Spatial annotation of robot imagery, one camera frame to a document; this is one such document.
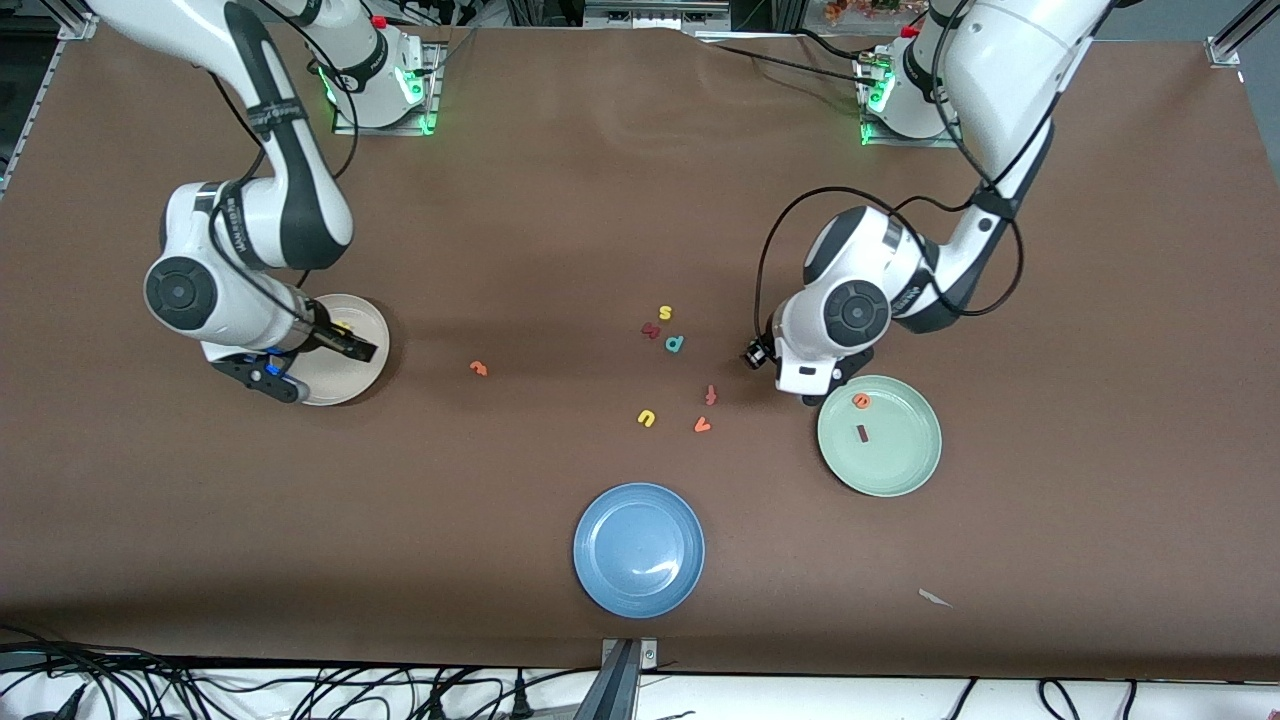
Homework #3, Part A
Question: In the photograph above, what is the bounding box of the grey power strip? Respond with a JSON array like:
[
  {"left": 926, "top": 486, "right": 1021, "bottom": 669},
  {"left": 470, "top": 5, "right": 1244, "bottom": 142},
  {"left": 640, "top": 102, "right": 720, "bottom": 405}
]
[{"left": 583, "top": 0, "right": 733, "bottom": 31}]

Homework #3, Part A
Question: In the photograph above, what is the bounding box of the light green plate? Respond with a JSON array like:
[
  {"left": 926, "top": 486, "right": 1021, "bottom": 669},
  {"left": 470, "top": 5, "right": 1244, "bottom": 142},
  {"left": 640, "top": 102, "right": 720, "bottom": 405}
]
[{"left": 817, "top": 375, "right": 943, "bottom": 498}]

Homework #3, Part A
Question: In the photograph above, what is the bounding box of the aluminium frame post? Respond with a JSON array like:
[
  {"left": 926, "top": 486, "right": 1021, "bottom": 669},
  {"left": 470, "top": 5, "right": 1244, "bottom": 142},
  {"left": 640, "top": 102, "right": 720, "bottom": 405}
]
[
  {"left": 55, "top": 0, "right": 101, "bottom": 41},
  {"left": 1205, "top": 0, "right": 1280, "bottom": 67}
]

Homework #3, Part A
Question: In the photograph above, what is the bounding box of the white round plate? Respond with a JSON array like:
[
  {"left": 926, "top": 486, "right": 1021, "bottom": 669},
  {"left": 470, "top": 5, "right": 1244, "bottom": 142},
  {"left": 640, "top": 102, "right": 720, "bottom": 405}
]
[{"left": 285, "top": 294, "right": 391, "bottom": 407}]

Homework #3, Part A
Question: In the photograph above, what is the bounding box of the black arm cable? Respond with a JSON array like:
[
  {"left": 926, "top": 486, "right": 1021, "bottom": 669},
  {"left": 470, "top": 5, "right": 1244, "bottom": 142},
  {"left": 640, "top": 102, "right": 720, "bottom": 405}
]
[
  {"left": 318, "top": 60, "right": 363, "bottom": 183},
  {"left": 753, "top": 185, "right": 991, "bottom": 346},
  {"left": 895, "top": 0, "right": 1063, "bottom": 319},
  {"left": 205, "top": 70, "right": 306, "bottom": 321}
]

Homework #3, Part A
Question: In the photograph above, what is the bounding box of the brown paper table cover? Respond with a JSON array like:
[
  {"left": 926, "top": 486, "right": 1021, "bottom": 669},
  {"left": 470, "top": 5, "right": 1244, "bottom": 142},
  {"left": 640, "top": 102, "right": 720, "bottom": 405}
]
[{"left": 0, "top": 25, "right": 1280, "bottom": 681}]

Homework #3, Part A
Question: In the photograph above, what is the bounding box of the blue plate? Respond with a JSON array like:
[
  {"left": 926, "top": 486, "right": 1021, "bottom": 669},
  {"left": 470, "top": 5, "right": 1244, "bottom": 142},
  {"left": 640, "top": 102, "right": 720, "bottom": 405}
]
[{"left": 573, "top": 483, "right": 706, "bottom": 619}]

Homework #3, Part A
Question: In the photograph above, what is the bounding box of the black table cable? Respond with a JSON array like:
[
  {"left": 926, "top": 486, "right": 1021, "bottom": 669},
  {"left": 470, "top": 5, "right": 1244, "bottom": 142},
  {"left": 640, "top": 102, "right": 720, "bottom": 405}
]
[{"left": 690, "top": 28, "right": 876, "bottom": 81}]

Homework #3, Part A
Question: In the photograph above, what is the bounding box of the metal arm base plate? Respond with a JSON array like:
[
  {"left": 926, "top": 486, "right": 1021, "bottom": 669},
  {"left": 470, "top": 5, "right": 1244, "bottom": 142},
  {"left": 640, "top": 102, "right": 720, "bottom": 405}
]
[
  {"left": 332, "top": 40, "right": 441, "bottom": 136},
  {"left": 858, "top": 55, "right": 966, "bottom": 149}
]

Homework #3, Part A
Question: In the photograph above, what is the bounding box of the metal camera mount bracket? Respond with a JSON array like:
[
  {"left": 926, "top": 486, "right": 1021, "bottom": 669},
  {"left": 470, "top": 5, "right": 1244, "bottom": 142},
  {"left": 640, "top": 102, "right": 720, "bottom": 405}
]
[{"left": 575, "top": 638, "right": 658, "bottom": 720}]

